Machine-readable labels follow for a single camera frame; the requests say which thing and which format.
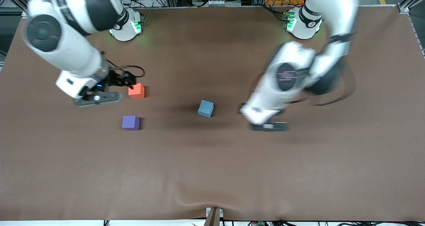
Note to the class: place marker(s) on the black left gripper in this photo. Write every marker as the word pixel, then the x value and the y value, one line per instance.
pixel 240 106

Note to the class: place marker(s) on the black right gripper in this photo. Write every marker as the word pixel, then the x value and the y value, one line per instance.
pixel 115 79

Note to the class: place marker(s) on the blue foam block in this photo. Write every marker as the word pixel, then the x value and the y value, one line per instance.
pixel 206 108

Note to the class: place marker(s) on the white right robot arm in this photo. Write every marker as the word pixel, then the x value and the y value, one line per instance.
pixel 66 37

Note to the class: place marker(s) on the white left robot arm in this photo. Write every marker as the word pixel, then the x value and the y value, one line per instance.
pixel 292 76

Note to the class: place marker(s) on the orange foam block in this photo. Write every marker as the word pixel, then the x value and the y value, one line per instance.
pixel 136 91

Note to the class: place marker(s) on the purple foam block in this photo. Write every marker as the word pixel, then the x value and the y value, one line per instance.
pixel 130 122

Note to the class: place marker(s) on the white terminal block row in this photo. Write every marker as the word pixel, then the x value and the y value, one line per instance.
pixel 216 2

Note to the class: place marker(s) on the brown table cover mat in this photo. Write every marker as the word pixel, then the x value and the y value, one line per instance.
pixel 212 159

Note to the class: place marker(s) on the brown camera mount bracket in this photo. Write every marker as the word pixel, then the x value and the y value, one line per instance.
pixel 212 217

